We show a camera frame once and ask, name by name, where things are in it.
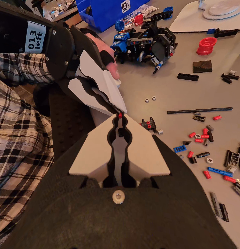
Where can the small red wheel hub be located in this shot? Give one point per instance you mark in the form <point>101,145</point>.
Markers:
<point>138,19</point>

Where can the long black axle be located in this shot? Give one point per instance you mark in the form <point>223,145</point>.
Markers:
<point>209,109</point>

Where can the light grey small connector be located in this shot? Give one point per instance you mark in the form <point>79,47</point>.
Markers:
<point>160,131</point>
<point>232,72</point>

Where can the person's left forearm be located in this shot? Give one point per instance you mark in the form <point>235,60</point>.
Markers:
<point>15,66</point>

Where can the black blue toy car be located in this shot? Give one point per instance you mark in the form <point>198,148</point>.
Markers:
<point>151,44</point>

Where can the white book stand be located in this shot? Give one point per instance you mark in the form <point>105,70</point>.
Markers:
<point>189,23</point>

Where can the pile of small toy bricks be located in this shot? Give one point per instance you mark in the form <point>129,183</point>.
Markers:
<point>204,136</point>

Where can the light grey desk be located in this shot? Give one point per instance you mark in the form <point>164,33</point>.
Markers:
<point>170,93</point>

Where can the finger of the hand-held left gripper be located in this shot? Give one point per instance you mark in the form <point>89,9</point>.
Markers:
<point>98,77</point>
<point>83,93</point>

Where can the black grille slope brick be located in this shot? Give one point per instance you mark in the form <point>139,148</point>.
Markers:
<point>199,118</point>

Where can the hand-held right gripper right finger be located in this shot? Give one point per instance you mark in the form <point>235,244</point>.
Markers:
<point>147,155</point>

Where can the white oval stand base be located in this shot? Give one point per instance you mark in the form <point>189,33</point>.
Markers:
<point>222,10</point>

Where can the black beam assembly red pins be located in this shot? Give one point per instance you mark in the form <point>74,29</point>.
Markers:
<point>149,124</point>

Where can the black square tile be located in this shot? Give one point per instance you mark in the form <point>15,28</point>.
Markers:
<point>202,66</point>

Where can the black short beam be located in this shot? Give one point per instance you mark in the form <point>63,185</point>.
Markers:
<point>188,77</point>

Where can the small black brick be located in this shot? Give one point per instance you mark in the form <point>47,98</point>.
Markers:
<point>121,132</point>

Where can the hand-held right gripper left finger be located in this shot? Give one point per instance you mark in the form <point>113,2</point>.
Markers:
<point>92,155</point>

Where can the person's left hand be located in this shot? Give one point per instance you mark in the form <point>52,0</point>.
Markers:
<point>104,45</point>

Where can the dark dimpled panel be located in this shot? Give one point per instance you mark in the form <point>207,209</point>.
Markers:
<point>69,120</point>

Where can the blue wheel hub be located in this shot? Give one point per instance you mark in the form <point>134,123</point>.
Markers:
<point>119,25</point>

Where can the blue storage bin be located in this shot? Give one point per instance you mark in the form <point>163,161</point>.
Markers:
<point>104,15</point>

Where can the red connector pin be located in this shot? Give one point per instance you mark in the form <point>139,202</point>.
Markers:
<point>217,117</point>
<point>120,115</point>

